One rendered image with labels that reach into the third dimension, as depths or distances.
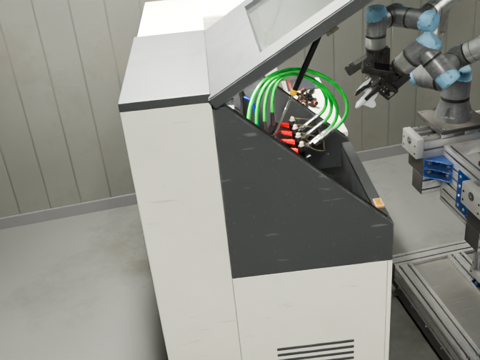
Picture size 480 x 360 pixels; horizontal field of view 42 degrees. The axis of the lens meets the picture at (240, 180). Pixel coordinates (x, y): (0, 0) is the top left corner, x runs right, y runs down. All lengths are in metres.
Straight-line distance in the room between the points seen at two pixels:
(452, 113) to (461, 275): 0.88
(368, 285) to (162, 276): 0.75
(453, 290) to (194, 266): 1.40
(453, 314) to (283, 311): 0.93
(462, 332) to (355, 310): 0.64
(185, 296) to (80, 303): 1.37
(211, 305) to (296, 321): 0.33
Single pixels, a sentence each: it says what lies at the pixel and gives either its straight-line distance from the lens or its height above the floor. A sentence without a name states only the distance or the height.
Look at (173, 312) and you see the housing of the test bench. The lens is 2.36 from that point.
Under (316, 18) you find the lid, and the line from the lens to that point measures 1.90.
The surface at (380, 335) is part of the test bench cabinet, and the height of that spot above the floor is 0.43.
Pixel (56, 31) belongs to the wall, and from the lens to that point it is 3.93.
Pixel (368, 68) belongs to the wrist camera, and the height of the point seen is 1.42.
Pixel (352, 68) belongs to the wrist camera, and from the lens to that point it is 2.44.
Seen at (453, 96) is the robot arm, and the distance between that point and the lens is 2.74.
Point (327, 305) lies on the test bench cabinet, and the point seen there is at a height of 0.62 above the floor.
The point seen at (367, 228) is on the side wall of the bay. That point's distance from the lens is 2.23.
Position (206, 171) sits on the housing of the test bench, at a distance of 2.03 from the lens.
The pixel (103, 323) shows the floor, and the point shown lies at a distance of 3.44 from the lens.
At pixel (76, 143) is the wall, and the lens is 4.16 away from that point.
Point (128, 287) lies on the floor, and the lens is 3.63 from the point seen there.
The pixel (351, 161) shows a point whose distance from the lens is 2.63.
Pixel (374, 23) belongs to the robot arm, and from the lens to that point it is 2.39.
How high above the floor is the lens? 2.20
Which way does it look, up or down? 29 degrees down
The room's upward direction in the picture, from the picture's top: 6 degrees counter-clockwise
